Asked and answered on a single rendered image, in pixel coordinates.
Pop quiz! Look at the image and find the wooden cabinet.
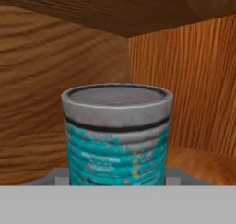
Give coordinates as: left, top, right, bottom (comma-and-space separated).
0, 0, 236, 186

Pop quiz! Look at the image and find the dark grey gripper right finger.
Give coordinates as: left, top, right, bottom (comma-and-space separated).
165, 167, 210, 186

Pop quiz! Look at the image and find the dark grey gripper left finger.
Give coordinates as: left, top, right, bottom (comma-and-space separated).
26, 167, 70, 186

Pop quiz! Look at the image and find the teal labelled tin can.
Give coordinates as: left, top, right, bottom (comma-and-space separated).
60, 83, 174, 186

